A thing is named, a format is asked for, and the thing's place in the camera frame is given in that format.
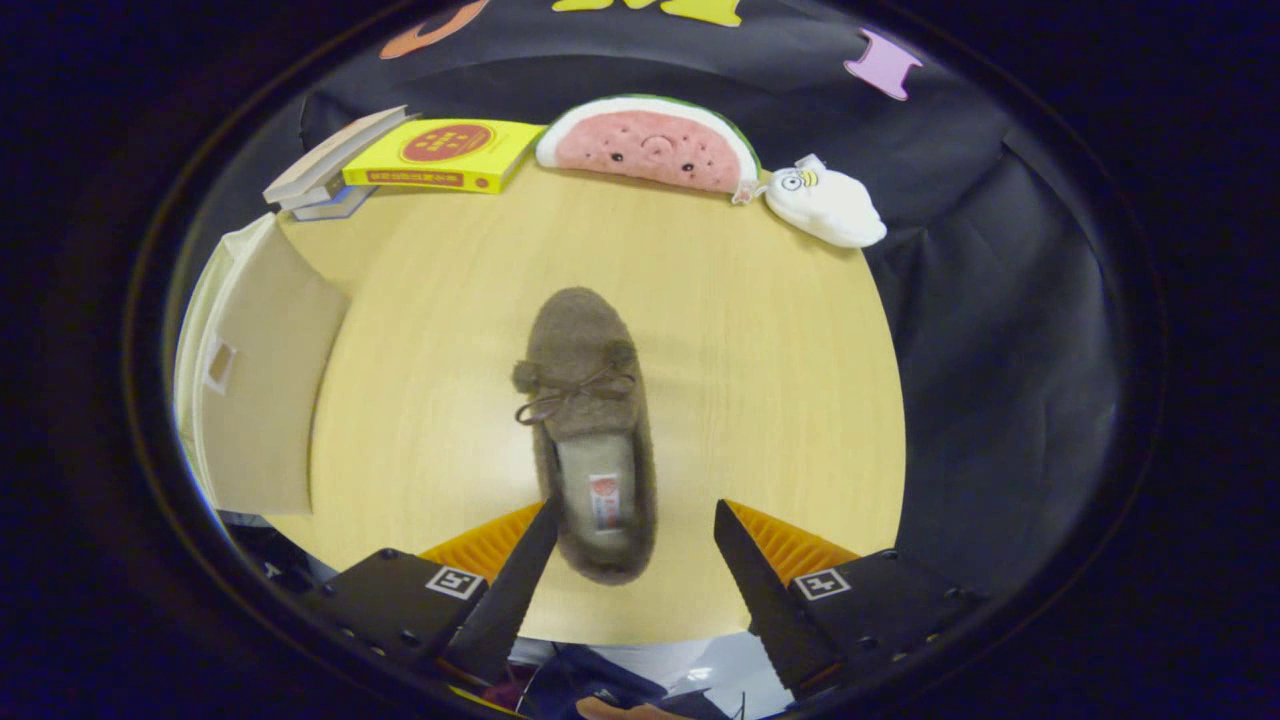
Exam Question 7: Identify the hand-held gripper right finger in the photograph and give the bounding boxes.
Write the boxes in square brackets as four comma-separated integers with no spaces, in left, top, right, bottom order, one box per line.
[712,498,989,698]

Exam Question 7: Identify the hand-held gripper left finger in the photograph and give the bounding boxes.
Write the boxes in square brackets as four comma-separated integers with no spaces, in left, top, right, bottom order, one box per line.
[298,495,563,691]

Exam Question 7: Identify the black backdrop cloth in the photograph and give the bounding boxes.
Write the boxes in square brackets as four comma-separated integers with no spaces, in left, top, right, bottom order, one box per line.
[165,0,1121,601]

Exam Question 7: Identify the yellow book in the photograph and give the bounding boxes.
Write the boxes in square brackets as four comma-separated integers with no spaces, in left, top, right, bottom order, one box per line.
[342,118,548,195]

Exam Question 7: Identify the person's dark blue clothing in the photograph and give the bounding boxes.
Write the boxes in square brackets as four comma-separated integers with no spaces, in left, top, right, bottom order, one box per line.
[510,640,671,720]

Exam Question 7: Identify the beige book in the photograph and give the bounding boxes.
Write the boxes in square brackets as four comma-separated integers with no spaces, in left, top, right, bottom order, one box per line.
[262,105,416,208]

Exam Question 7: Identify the blue grey book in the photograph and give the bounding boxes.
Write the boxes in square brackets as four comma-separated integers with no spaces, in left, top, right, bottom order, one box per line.
[290,185,379,223]

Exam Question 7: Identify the white plush toy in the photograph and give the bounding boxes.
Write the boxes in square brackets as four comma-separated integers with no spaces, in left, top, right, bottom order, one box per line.
[762,153,889,249]

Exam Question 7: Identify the watermelon slice plush toy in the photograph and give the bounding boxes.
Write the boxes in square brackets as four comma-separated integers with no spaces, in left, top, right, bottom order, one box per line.
[534,94,763,197]

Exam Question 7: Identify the brown fuzzy shoe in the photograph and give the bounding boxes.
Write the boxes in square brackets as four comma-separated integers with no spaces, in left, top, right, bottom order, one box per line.
[512,287,659,587]

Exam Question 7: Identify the beige storage box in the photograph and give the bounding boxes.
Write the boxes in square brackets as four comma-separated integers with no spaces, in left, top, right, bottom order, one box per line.
[173,212,353,518]

